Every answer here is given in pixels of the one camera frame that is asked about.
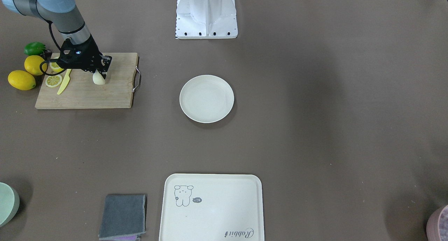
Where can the bamboo cutting board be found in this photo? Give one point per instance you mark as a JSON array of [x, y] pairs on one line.
[[82, 93]]

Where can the whole lemon outer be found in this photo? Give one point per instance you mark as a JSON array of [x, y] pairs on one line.
[[21, 80]]

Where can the cream rabbit tray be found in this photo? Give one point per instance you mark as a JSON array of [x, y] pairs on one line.
[[212, 207]]

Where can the whole lemon near lime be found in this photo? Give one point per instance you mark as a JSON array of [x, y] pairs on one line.
[[35, 65]]

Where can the pink bowl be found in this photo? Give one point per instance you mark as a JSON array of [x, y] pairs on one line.
[[437, 225]]

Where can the beige round plate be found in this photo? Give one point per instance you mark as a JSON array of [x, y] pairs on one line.
[[206, 98]]

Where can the lower lemon half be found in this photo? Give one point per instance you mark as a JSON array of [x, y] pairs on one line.
[[53, 81]]

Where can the upper lemon half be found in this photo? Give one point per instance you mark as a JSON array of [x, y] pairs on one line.
[[55, 67]]

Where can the lemon half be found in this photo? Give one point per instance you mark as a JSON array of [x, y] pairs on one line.
[[55, 67], [53, 81]]

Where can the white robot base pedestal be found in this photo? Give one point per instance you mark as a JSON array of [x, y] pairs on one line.
[[206, 19]]

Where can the grey folded cloth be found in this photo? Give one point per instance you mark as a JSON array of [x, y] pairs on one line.
[[123, 217]]

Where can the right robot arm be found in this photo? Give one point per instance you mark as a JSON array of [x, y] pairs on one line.
[[64, 14]]

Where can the green lime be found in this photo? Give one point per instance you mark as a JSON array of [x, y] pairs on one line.
[[34, 49]]

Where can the yellow plastic knife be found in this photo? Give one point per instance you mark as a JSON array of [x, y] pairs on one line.
[[65, 81]]

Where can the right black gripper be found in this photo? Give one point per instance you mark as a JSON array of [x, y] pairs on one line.
[[91, 49]]

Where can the mint green bowl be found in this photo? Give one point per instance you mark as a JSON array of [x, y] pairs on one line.
[[9, 203]]

